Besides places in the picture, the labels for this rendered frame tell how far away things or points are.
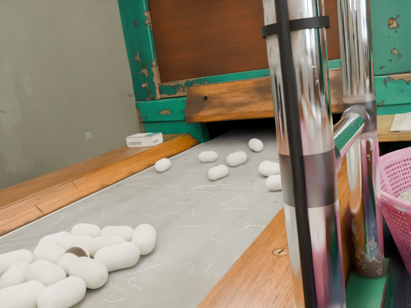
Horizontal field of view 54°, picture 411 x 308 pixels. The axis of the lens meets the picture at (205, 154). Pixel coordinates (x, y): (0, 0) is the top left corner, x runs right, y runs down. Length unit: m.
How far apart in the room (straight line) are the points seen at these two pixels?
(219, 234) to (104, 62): 1.60
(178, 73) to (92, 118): 1.18
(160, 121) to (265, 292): 0.69
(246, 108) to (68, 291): 0.50
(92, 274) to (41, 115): 1.92
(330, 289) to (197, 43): 0.69
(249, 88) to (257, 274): 0.51
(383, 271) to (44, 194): 0.41
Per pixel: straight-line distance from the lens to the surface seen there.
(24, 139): 2.34
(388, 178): 0.47
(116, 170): 0.65
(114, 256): 0.34
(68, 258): 0.35
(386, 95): 0.72
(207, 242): 0.36
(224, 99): 0.75
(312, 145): 0.16
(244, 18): 0.79
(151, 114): 0.90
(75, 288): 0.31
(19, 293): 0.32
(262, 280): 0.25
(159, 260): 0.35
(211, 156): 0.65
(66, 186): 0.58
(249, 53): 0.78
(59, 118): 2.13
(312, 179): 0.16
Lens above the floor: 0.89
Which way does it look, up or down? 12 degrees down
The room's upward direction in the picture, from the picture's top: 8 degrees counter-clockwise
